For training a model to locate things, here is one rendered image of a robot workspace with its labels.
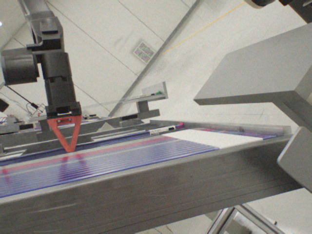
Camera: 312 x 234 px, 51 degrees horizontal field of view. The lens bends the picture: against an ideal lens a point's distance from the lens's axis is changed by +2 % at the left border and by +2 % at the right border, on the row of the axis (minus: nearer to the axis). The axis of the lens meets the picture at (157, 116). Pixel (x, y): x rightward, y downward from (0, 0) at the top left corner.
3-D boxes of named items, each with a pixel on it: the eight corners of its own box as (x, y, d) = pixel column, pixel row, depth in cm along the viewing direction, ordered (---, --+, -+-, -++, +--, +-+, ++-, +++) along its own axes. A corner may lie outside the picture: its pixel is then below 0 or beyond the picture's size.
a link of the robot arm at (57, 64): (68, 45, 66) (66, 51, 71) (31, 48, 63) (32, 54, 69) (74, 80, 66) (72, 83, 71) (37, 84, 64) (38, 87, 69)
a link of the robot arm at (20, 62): (55, 17, 69) (58, 48, 76) (-6, 20, 65) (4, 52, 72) (66, 58, 63) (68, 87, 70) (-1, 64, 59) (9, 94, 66)
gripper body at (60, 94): (46, 115, 62) (39, 77, 62) (48, 116, 72) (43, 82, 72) (81, 110, 64) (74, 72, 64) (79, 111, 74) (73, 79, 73)
